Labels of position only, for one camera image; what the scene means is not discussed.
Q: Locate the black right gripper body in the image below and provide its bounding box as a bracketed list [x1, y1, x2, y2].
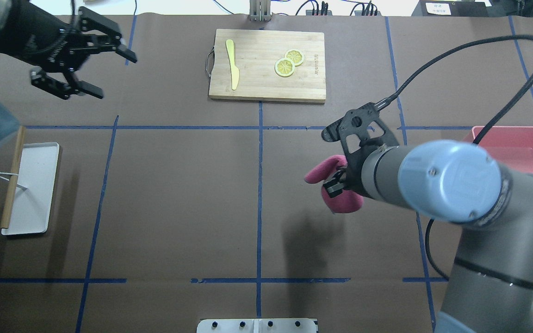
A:
[323, 168, 355, 198]

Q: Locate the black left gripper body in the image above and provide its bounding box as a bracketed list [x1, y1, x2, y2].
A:
[30, 6, 123, 100]

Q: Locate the pink cloth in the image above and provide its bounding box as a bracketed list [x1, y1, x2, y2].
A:
[304, 154, 364, 214]

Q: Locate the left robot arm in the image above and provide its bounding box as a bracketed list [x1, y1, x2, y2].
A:
[0, 0, 138, 100]

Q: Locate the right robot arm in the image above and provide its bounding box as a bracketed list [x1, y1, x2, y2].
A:
[316, 141, 533, 333]

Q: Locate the yellow plastic knife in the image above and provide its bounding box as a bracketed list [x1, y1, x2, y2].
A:
[225, 39, 240, 91]

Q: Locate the lemon slice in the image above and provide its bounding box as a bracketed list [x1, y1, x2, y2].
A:
[284, 49, 305, 66]
[273, 57, 296, 78]

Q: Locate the bamboo cutting board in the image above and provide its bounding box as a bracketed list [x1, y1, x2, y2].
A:
[209, 28, 327, 104]

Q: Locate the white rack tray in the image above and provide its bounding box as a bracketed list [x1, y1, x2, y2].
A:
[1, 142, 61, 236]

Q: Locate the pink plastic bin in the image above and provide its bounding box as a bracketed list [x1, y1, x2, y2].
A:
[480, 126, 533, 173]

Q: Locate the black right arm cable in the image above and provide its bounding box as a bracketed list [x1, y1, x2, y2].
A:
[373, 35, 533, 280]

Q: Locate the white rack wire stand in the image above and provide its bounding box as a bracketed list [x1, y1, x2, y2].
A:
[0, 172, 28, 191]

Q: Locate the aluminium frame post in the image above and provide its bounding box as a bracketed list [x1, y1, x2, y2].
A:
[249, 0, 272, 22]

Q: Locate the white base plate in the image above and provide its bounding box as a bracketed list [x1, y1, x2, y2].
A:
[196, 318, 319, 333]

